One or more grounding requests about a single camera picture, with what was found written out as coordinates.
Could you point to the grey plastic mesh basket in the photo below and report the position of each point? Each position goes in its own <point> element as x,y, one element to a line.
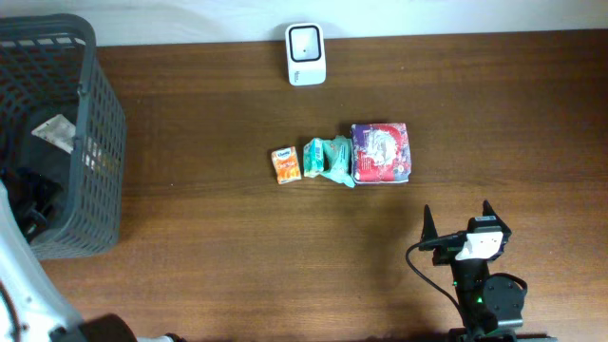
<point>49,66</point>

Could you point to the red purple tissue pack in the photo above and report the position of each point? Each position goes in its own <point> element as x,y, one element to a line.
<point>380,153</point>

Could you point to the green toilet tissue pack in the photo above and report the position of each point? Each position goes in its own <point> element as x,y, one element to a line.
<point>338,154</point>

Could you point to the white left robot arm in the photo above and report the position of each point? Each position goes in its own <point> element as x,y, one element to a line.
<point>32,309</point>

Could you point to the small orange tissue pack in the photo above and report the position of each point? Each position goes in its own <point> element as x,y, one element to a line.
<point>286,165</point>

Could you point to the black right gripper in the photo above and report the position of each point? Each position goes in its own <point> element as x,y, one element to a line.
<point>445,253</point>

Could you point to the white barcode scanner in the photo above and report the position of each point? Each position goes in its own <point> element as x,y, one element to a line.
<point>306,57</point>

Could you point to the small green tissue pack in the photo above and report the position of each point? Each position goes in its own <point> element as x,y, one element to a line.
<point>313,158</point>

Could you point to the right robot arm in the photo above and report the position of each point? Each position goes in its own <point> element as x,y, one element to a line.
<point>490,305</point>

